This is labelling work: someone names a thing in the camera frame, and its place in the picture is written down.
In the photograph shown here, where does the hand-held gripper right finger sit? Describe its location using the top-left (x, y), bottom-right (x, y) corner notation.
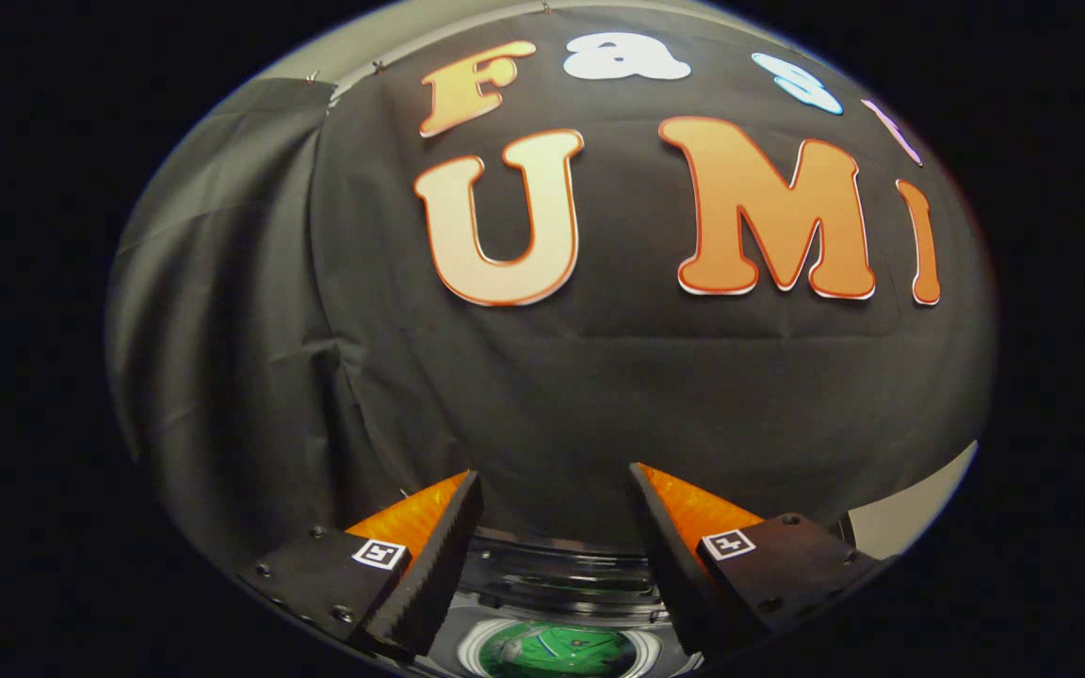
top-left (627, 461), bottom-right (884, 660)

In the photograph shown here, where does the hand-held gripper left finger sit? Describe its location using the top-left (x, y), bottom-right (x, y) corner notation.
top-left (239, 470), bottom-right (485, 658)

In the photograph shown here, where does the green polo shirt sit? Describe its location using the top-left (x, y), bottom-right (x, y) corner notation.
top-left (481, 623), bottom-right (638, 678)

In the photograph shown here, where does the black backdrop cloth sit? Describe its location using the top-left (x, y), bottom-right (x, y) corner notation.
top-left (107, 5), bottom-right (997, 585)

